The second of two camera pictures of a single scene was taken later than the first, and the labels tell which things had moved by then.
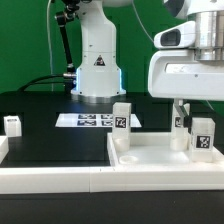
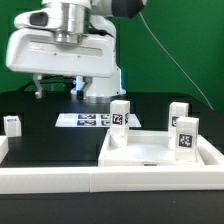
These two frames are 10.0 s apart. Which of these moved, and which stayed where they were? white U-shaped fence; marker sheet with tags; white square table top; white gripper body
Moved: white square table top; white gripper body
Stayed: marker sheet with tags; white U-shaped fence
